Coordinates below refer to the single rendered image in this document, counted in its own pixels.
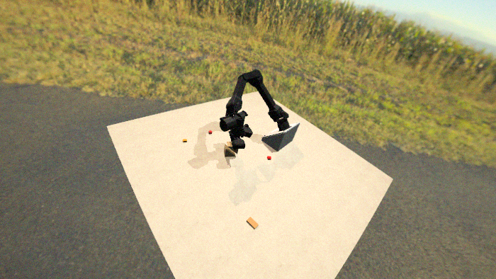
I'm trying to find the brown triangular block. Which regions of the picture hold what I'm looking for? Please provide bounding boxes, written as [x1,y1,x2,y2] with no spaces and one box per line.
[224,144,235,157]

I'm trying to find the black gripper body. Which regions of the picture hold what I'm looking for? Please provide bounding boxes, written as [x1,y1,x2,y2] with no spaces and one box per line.
[230,127,246,149]

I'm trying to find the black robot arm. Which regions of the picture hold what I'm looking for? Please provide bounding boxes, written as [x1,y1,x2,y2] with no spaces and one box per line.
[220,69,292,138]

